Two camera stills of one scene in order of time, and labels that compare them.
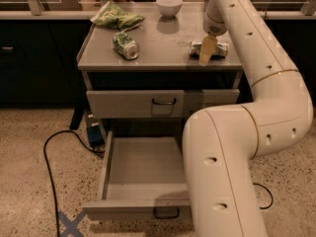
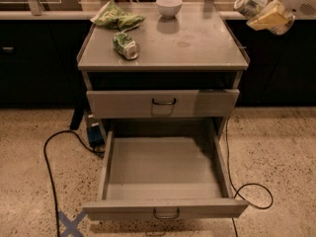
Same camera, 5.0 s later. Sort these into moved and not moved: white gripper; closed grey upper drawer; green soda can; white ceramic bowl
Moved: white gripper
Not moved: closed grey upper drawer; green soda can; white ceramic bowl
